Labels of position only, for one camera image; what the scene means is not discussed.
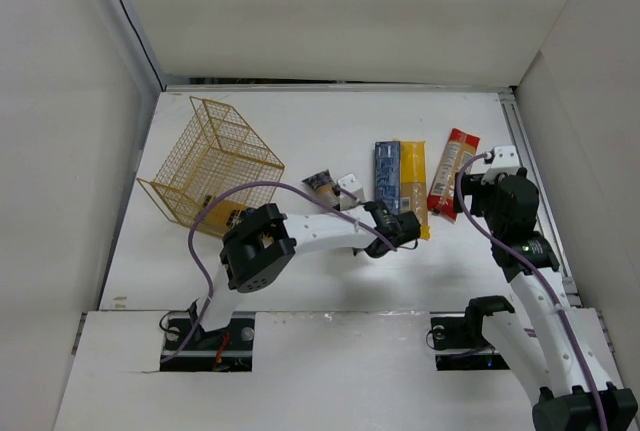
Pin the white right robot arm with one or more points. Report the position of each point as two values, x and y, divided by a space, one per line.
563 379

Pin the blue pasta box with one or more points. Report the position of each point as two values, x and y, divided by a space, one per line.
387 155

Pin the gold wire mesh shelf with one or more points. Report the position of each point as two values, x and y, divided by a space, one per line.
218 150

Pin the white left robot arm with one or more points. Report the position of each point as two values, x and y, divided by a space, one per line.
256 251

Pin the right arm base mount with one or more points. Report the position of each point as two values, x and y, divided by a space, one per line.
457 350

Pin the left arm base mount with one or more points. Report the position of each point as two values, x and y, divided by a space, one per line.
229 350

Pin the dark blue spaghetti bag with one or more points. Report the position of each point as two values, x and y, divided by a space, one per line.
223 217

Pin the red spaghetti bag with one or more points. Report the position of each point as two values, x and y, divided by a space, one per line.
459 149

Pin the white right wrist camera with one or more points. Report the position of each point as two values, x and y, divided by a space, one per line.
501 160

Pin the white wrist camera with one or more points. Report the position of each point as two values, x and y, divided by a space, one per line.
501 160
350 192

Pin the blue-topped spaghetti bag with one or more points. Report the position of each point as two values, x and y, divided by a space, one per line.
326 189

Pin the aluminium frame post left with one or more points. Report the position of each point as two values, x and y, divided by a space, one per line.
129 27

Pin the yellow pasta bag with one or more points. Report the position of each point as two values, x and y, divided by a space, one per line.
413 183

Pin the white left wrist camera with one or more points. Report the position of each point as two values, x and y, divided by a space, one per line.
350 192

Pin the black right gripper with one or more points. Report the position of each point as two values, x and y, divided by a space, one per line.
476 186

